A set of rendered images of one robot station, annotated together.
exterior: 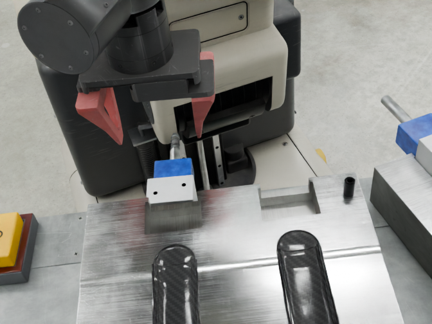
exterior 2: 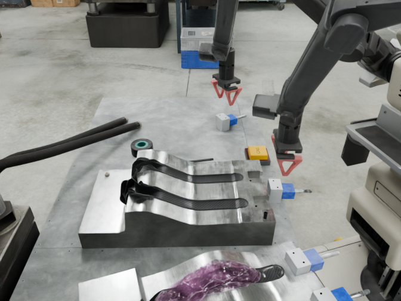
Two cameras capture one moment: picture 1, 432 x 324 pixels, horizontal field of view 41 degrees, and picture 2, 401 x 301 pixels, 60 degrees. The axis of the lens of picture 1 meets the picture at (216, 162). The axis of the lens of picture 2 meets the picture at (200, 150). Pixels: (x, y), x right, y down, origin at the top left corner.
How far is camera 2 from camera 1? 0.78 m
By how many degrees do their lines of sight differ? 64
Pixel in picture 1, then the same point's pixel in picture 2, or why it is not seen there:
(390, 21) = not seen: outside the picture
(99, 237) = (246, 162)
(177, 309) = (222, 179)
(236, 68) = (378, 221)
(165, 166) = (289, 186)
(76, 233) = (266, 174)
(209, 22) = (389, 197)
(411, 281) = not seen: hidden behind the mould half
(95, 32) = (255, 108)
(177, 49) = (290, 145)
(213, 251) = (240, 184)
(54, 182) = not seen: hidden behind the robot
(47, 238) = (264, 168)
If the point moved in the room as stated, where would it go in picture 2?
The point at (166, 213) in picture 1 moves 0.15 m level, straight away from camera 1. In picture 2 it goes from (260, 180) to (307, 173)
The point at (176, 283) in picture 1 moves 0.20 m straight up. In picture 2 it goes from (231, 179) to (235, 119)
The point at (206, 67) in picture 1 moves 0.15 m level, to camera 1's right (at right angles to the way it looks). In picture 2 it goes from (290, 156) to (307, 194)
